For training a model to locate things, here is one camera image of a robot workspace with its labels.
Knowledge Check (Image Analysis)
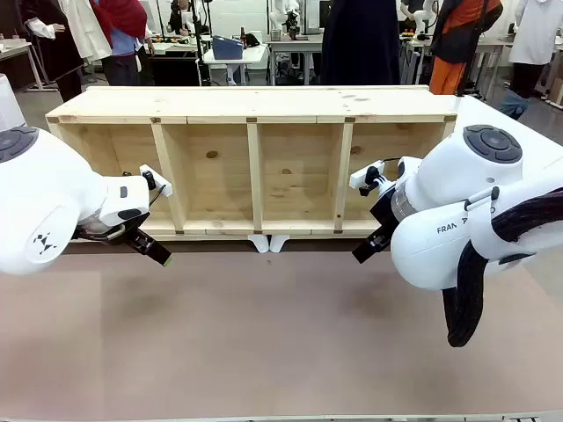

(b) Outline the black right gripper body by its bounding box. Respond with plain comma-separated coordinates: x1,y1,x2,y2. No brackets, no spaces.
369,192,400,242

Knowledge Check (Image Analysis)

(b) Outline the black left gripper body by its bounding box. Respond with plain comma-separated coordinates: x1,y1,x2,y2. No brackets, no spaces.
72,218,156,256

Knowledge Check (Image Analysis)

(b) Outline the light wooden shelf unit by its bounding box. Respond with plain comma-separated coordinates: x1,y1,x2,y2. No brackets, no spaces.
45,84,459,241

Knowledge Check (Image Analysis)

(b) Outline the blue shoe cover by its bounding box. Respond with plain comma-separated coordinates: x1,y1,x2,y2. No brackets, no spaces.
498,89,531,120

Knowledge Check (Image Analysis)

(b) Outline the person in black clothes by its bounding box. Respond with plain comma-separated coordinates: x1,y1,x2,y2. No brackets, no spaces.
319,0,402,87

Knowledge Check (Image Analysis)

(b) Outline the grey background table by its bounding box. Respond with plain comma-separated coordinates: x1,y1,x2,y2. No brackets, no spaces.
266,33,325,87

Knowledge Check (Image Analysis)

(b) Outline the person in red shawl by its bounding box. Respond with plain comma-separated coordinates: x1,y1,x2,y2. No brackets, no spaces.
89,0,157,87

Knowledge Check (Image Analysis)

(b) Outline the person in orange trousers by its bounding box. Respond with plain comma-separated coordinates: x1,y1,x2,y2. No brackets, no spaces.
428,0,505,97

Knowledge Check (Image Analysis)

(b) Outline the black tripod pole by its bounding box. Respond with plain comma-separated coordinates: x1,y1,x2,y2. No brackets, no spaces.
189,0,208,87

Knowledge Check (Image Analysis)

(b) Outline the low side table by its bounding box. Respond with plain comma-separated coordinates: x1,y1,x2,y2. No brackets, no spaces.
0,40,59,94

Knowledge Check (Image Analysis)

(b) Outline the white background table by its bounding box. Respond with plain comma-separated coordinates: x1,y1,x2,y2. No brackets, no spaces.
201,42,270,87

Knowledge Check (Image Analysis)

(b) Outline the person in dark robe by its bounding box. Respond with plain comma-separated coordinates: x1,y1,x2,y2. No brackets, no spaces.
19,0,113,103

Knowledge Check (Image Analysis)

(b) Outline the blue plastic box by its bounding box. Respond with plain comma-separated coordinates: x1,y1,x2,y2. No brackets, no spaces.
211,34,245,62

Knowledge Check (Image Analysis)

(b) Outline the person in white lab coat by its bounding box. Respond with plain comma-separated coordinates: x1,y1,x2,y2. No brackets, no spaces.
508,0,563,100

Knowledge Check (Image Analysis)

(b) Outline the white slatted tray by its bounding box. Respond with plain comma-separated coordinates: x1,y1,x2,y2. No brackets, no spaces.
501,413,563,422

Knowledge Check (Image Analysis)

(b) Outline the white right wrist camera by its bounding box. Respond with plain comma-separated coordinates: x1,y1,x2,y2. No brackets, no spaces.
349,159,387,197

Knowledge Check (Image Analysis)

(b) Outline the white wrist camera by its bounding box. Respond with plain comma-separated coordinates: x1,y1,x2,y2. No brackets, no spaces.
349,159,387,197
138,164,173,197

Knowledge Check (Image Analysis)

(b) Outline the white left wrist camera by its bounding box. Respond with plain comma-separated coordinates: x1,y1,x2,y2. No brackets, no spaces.
138,164,173,197

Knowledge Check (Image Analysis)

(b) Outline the black braided cable bundle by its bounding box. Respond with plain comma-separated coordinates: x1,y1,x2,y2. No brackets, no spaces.
441,188,563,349

